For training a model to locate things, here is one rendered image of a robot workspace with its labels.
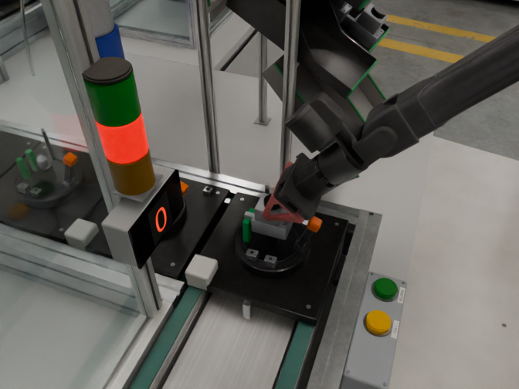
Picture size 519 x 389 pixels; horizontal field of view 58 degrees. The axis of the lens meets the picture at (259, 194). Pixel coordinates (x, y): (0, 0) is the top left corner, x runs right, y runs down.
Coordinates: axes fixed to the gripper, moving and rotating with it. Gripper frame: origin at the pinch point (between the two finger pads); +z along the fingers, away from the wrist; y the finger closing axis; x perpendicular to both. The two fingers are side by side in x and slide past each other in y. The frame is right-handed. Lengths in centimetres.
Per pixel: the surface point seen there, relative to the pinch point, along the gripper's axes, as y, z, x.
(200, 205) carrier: -5.6, 19.3, -6.4
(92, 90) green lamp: 21.2, -17.4, -29.9
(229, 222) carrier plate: -3.3, 14.6, -0.6
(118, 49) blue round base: -61, 55, -48
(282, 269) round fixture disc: 5.6, 4.5, 8.8
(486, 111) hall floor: -226, 42, 119
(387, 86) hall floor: -234, 82, 71
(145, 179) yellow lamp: 19.6, -9.6, -19.9
